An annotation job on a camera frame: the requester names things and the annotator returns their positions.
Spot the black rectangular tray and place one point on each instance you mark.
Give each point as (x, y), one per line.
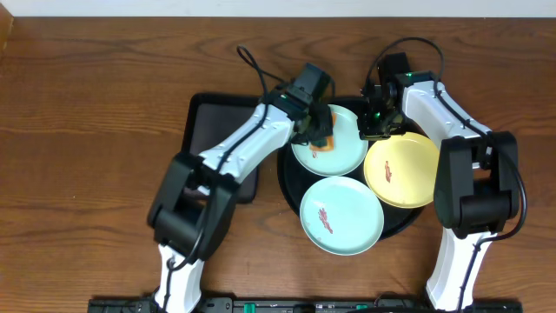
(212, 117)

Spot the light green plate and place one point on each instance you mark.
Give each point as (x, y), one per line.
(342, 216)
(348, 152)

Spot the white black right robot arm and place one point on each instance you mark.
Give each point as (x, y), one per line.
(477, 185)

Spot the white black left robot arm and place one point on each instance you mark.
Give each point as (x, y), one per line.
(193, 208)

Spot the light green plate top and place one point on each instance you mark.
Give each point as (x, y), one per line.
(348, 152)

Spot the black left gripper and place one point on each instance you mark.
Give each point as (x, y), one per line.
(321, 129)

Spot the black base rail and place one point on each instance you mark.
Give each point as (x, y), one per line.
(228, 305)

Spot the light green plate bottom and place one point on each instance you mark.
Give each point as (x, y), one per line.
(342, 216)

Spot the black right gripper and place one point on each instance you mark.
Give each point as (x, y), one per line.
(367, 131)

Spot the yellow plate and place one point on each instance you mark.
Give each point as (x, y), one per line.
(401, 170)

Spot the orange green scrub sponge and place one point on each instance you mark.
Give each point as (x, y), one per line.
(323, 145)

